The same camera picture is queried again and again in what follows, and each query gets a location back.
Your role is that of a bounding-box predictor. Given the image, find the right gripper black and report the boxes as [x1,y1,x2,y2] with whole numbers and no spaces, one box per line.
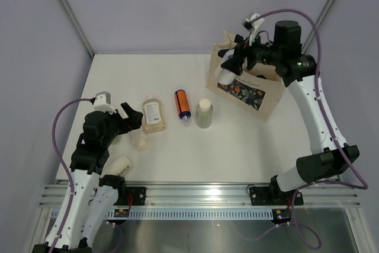
[222,30,283,76]

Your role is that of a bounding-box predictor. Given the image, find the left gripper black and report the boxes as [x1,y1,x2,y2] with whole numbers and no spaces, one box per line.
[102,103,142,147]

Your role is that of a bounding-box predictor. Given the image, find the clear amber liquid bottle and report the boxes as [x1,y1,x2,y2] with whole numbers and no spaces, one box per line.
[142,94,166,134]

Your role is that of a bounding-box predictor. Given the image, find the beige canvas tote bag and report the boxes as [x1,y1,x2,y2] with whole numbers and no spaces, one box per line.
[206,31,285,121]

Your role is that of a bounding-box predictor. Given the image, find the orange blue spray bottle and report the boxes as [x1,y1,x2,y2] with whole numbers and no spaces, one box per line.
[174,89,191,126]

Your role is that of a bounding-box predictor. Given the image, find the pale bottle under left arm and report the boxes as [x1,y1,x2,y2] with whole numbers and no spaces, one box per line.
[111,135,122,145]

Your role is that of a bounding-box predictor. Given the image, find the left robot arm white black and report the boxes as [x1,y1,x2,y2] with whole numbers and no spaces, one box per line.
[32,103,143,252]

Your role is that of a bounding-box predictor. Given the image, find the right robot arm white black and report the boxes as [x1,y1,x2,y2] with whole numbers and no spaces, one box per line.
[217,20,359,205]

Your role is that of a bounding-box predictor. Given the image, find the cream tube bottle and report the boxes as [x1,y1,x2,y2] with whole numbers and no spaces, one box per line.
[129,129,148,151]

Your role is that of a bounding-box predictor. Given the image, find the cream bottle with lettering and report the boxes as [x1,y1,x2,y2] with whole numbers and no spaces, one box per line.
[102,155,133,177]

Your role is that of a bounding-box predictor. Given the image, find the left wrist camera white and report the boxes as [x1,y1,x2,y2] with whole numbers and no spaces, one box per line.
[92,91,115,114]

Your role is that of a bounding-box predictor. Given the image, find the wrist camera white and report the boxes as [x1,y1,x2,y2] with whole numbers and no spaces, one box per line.
[92,91,115,114]
[243,14,264,45]

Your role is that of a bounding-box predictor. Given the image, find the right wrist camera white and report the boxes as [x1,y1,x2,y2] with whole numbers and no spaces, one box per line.
[243,14,264,45]

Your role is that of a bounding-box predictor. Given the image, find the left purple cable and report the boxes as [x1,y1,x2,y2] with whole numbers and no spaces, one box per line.
[46,96,95,253]

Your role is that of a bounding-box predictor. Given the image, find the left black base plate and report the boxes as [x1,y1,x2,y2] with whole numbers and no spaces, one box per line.
[115,187,146,206]

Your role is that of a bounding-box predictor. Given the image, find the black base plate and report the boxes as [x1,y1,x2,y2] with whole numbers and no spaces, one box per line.
[115,187,146,206]
[246,185,294,206]

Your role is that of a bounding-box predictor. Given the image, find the aluminium mounting rail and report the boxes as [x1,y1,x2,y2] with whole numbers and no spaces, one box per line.
[38,183,361,208]

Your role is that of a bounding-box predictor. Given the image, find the white slotted cable duct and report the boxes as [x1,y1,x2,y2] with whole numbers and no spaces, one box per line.
[105,208,274,220]

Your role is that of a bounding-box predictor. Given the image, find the right aluminium frame post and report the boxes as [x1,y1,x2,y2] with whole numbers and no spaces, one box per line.
[303,0,337,52]

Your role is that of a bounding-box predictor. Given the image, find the aluminium frame post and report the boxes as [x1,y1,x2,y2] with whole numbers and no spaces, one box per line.
[303,0,337,52]
[57,0,95,59]

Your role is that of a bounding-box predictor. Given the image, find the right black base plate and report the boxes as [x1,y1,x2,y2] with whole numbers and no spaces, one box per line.
[246,185,294,206]

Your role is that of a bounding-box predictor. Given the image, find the left aluminium frame post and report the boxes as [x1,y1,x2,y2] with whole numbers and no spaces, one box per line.
[57,0,95,59]

